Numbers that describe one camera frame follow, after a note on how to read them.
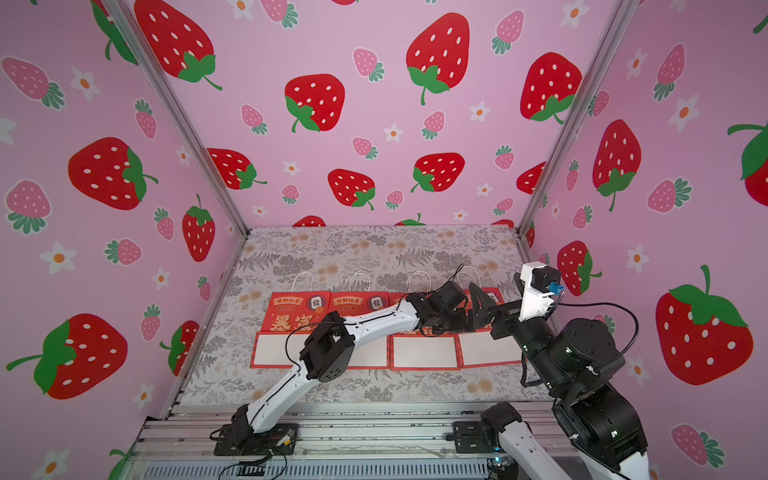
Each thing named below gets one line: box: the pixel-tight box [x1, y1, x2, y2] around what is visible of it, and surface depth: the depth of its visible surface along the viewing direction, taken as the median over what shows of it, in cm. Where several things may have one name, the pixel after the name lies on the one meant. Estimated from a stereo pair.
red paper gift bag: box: [250, 291, 331, 369], surface depth 97 cm
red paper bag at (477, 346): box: [458, 288, 523, 368], surface depth 88 cm
